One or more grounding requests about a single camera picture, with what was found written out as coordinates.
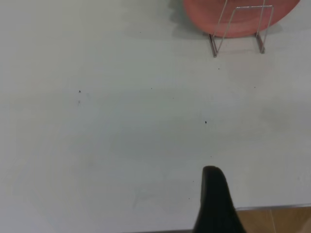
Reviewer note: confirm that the pink round plate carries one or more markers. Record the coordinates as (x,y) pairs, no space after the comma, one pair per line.
(201,14)

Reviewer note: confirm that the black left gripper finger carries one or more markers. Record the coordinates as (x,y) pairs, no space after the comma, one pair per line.
(216,206)

